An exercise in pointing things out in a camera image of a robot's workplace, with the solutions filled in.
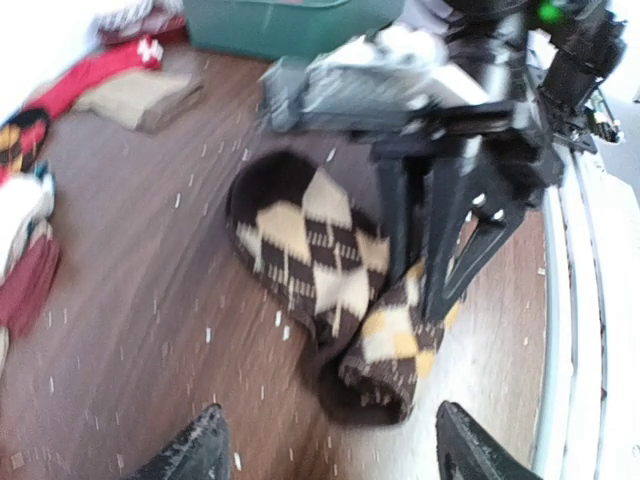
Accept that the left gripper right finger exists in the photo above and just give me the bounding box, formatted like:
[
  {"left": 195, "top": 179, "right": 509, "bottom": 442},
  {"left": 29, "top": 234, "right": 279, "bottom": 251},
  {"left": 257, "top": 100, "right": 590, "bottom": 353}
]
[{"left": 436, "top": 401, "right": 541, "bottom": 480}]

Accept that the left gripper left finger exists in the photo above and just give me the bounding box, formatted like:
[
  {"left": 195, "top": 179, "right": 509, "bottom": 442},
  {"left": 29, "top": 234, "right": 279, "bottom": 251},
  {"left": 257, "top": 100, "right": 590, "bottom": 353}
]
[{"left": 128, "top": 403, "right": 232, "bottom": 480}]

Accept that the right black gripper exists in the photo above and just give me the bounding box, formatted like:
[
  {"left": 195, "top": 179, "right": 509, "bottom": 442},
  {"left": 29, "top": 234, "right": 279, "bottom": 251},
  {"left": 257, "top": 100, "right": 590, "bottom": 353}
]
[{"left": 260, "top": 1, "right": 626, "bottom": 320}]

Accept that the brown beige argyle sock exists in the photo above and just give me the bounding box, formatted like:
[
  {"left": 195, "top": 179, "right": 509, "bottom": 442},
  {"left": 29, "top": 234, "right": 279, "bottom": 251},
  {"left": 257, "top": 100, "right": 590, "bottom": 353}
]
[{"left": 225, "top": 150, "right": 457, "bottom": 425}]

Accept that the green divided organizer tray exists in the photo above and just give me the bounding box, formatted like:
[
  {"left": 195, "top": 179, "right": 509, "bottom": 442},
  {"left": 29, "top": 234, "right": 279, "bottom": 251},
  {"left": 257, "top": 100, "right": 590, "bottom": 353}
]
[{"left": 183, "top": 0, "right": 404, "bottom": 59}]

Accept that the dark maroon sock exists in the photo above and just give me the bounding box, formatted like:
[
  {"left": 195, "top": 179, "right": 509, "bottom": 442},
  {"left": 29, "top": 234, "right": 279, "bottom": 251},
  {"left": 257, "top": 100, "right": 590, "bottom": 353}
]
[{"left": 1, "top": 237, "right": 60, "bottom": 337}]

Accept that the tan brown sock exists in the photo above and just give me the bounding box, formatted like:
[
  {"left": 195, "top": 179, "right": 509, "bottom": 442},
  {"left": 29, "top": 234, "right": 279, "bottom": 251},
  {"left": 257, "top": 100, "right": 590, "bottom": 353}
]
[{"left": 72, "top": 70, "right": 205, "bottom": 134}]

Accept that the red white zigzag sock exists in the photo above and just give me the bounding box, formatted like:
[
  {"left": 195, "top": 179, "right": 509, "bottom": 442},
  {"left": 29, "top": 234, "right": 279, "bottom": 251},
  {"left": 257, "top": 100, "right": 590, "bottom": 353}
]
[{"left": 1, "top": 163, "right": 56, "bottom": 283}]

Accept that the red sock white cuff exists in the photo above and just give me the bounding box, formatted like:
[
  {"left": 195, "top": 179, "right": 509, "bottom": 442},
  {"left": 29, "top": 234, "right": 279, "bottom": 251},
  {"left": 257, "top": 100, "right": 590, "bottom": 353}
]
[{"left": 23, "top": 36, "right": 164, "bottom": 119}]

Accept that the red round plate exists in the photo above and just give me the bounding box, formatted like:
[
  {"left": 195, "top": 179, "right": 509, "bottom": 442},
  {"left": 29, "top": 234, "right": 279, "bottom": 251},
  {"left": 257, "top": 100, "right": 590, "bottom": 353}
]
[{"left": 95, "top": 1, "right": 188, "bottom": 46}]

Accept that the orange brown argyle sock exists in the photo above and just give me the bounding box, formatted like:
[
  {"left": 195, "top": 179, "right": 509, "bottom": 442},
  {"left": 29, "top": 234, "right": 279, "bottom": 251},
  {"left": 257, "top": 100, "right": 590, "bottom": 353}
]
[{"left": 1, "top": 108, "right": 51, "bottom": 182}]

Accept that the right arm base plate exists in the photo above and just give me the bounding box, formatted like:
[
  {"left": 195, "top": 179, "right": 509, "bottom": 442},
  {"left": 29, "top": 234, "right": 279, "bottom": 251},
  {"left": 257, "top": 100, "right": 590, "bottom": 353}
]
[{"left": 568, "top": 88, "right": 625, "bottom": 154}]

